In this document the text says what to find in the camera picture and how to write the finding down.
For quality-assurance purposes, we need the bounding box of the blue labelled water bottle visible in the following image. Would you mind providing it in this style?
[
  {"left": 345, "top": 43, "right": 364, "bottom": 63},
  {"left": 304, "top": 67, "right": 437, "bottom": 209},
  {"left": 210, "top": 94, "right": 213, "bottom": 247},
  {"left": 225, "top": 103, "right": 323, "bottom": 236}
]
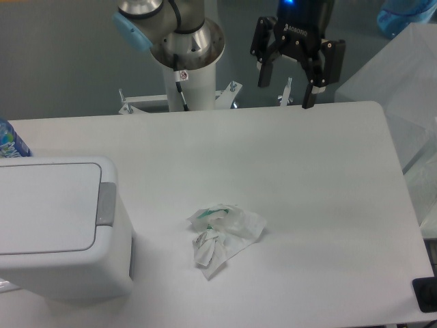
[{"left": 1, "top": 119, "right": 33, "bottom": 158}]

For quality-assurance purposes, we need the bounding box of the crumpled white plastic wrapper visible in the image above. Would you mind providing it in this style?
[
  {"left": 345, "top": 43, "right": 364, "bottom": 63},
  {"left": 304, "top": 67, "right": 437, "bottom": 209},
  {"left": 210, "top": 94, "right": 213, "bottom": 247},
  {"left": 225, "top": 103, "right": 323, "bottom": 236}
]
[{"left": 188, "top": 204, "right": 267, "bottom": 280}]

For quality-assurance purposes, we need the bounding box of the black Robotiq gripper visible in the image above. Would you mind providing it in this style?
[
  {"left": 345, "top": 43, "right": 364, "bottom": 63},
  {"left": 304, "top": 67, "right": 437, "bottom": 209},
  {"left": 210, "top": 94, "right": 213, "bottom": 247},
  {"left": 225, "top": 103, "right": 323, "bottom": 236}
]
[{"left": 250, "top": 1, "right": 346, "bottom": 109}]

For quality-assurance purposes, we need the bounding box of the white metal base frame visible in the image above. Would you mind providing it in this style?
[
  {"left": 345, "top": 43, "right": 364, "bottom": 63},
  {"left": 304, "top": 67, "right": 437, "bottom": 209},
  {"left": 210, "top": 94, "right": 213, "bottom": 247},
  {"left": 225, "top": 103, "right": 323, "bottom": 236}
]
[{"left": 117, "top": 77, "right": 295, "bottom": 115}]

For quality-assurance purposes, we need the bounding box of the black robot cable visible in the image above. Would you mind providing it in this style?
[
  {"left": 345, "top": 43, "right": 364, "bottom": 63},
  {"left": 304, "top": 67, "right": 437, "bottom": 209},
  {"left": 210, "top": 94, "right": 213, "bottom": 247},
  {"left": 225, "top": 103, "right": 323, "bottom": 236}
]
[{"left": 172, "top": 53, "right": 190, "bottom": 112}]

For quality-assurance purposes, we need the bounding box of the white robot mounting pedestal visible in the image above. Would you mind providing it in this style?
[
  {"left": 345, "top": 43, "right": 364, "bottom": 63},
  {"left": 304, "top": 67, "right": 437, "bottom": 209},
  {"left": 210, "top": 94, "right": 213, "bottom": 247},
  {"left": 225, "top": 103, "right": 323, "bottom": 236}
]
[{"left": 160, "top": 50, "right": 224, "bottom": 112}]

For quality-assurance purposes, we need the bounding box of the white trash can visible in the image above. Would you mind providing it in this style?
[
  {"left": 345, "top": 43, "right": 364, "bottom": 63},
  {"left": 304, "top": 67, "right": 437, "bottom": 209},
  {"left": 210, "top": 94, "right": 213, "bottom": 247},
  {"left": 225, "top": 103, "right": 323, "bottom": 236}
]
[{"left": 1, "top": 156, "right": 135, "bottom": 300}]

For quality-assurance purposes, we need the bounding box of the blue plastic bag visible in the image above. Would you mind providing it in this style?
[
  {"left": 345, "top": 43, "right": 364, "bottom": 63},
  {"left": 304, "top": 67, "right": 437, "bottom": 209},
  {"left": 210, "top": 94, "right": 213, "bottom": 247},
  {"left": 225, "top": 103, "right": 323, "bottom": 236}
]
[{"left": 376, "top": 0, "right": 436, "bottom": 39}]

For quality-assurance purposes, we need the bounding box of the black device at edge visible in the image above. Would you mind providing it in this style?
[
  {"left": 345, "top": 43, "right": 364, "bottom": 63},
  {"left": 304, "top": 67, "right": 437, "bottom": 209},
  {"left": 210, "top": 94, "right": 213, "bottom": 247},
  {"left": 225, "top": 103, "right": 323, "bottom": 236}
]
[{"left": 412, "top": 277, "right": 436, "bottom": 313}]

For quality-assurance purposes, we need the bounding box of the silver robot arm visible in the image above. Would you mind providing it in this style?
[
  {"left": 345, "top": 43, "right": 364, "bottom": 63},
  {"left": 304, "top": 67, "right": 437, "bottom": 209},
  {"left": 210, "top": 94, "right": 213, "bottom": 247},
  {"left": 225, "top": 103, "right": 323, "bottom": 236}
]
[{"left": 112, "top": 1, "right": 346, "bottom": 111}]

